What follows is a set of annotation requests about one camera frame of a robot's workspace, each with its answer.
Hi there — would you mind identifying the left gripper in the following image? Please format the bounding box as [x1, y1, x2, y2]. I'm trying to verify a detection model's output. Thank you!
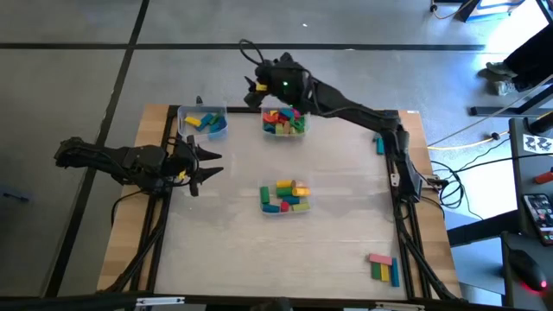
[159, 136, 225, 198]

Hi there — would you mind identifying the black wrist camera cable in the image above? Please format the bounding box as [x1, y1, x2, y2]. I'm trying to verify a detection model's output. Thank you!
[238, 38, 267, 67]
[166, 136, 202, 187]

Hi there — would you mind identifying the person's shoe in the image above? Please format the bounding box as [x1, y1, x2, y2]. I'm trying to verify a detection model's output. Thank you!
[485, 61, 518, 79]
[491, 80, 518, 97]

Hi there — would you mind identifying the black side desk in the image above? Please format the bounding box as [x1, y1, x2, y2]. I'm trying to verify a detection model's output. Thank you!
[447, 115, 553, 311]

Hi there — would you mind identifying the black cable bundle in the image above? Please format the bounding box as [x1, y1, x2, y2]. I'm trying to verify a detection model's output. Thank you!
[429, 159, 487, 222]
[101, 189, 174, 295]

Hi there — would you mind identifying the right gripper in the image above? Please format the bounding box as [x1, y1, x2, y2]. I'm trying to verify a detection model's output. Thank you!
[243, 54, 310, 110]

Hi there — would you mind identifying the person's leg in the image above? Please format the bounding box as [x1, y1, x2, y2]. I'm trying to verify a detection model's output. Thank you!
[513, 64, 553, 92]
[504, 24, 553, 79]

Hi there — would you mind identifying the yellow floor cable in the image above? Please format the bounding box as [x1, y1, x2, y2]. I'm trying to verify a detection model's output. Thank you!
[429, 0, 476, 22]

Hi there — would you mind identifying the red handled tool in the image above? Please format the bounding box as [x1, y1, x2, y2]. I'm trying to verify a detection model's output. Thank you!
[533, 167, 553, 186]

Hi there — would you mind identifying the clear plastic bin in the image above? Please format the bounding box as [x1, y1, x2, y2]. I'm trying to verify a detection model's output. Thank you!
[260, 105, 312, 139]
[257, 177, 313, 216]
[175, 103, 229, 143]

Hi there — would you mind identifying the black aluminium table frame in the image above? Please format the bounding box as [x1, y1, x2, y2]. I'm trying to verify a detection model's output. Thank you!
[144, 103, 429, 301]

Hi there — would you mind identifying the black rig beam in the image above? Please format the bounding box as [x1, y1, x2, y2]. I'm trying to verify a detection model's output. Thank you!
[0, 292, 553, 311]

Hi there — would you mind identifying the smartphone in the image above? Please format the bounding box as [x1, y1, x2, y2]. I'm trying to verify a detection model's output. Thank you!
[522, 193, 553, 247]

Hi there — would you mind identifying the black stand base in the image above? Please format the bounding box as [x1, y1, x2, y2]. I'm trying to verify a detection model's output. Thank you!
[469, 81, 553, 118]

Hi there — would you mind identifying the black computer mouse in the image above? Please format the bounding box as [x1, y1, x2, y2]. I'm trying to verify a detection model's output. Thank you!
[507, 248, 549, 293]

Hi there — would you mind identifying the blue and white box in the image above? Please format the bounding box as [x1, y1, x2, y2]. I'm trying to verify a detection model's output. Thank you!
[457, 0, 526, 23]

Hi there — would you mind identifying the white printed card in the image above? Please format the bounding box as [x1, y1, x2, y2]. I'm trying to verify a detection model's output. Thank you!
[522, 133, 553, 153]

